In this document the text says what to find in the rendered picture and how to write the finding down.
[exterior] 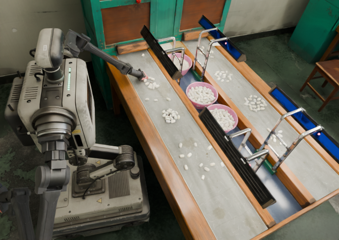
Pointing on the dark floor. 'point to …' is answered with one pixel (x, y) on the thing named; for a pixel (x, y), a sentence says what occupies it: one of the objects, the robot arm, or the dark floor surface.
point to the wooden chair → (331, 70)
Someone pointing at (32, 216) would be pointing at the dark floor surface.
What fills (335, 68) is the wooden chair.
